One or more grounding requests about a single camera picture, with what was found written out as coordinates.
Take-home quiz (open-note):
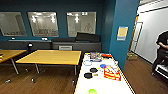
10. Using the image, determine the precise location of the dark grey sofa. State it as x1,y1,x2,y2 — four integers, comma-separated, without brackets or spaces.
51,37,103,53

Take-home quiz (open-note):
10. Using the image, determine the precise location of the purple board game box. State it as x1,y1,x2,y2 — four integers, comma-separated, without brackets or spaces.
89,51,102,62

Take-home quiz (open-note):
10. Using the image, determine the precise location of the white paper sign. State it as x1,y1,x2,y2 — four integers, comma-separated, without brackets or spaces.
58,45,73,51

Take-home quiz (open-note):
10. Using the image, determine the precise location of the interior glass window pane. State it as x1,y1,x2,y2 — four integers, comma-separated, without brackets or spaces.
66,11,97,38
0,12,27,37
27,11,60,38

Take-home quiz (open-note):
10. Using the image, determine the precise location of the small red flat box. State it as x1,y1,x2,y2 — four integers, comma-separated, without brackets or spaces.
101,53,112,58

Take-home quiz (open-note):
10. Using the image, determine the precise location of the blue puck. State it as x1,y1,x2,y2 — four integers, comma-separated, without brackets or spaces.
99,63,107,69

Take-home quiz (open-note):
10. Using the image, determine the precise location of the yellow wooden table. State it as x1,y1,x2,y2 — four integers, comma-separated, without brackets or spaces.
15,49,83,76
0,49,27,75

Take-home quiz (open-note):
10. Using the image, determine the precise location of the red game box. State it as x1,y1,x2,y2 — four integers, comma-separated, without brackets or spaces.
103,65,122,81

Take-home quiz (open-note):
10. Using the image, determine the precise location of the white air hockey table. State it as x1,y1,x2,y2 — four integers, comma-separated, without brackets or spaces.
73,51,136,94

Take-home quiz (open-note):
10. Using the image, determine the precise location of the cardboard box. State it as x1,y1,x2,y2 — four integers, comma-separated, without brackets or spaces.
126,52,138,61

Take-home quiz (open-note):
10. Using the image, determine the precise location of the white glass door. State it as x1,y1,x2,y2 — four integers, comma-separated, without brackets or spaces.
130,21,144,53

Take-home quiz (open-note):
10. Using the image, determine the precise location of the black round speaker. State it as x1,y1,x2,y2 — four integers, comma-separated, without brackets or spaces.
27,42,34,51

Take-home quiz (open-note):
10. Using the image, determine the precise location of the dark low shelf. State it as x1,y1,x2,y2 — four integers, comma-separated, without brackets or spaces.
0,39,53,52

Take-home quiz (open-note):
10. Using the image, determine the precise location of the person in black shirt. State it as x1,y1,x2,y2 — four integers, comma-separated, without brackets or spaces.
152,30,168,75

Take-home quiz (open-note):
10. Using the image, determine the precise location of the black wheeled cart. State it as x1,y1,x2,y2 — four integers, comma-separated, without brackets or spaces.
154,63,168,79

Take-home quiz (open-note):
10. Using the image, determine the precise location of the blue ring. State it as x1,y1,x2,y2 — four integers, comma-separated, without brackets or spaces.
82,59,93,67

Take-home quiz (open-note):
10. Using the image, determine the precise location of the yellow wall poster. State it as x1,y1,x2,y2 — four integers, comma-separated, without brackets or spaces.
117,26,129,42

